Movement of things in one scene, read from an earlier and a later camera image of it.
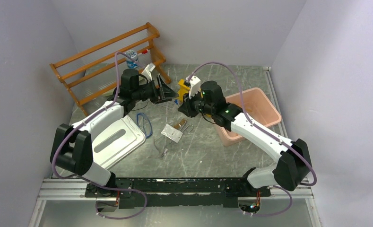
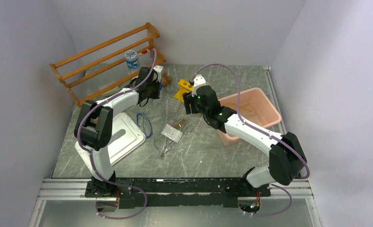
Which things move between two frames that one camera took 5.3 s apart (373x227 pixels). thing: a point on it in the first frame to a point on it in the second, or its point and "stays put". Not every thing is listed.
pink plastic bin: [258, 107] stays put
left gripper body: [157, 95] to [154, 89]
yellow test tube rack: [184, 89] stays put
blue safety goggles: [144, 123] stays put
